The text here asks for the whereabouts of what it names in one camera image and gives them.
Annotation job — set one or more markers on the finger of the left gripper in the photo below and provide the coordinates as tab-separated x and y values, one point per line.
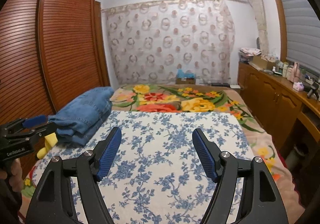
37	132
26	123

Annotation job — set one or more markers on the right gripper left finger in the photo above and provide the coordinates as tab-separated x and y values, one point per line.
52	201

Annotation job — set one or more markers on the blue denim jeans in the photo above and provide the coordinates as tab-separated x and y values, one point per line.
80	119

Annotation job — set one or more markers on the left hand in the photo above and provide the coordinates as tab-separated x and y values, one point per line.
15	179

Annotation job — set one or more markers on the yellow Pikachu plush toy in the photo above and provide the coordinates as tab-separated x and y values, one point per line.
50	141

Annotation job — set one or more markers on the brown louvered wardrobe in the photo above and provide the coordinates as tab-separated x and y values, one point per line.
51	52

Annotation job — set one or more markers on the wooden sideboard cabinet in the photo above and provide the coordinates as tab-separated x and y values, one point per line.
292	120

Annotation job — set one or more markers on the blue white floral sheet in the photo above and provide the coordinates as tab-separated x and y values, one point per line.
156	176

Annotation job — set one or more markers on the floral fleece blanket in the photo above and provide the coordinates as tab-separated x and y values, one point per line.
187	99

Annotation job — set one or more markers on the pink item on cabinet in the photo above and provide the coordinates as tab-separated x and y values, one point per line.
295	73

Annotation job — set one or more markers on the cardboard box on cabinet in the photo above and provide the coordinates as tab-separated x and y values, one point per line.
262	64

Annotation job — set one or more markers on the brown box with blue cloth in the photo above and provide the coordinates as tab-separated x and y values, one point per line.
184	78

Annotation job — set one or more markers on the stack of papers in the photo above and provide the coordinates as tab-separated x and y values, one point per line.
247	54

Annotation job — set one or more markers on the patterned lace curtain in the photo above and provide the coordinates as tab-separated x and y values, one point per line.
151	42

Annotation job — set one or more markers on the grey window blind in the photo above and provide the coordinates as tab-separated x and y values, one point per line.
302	29

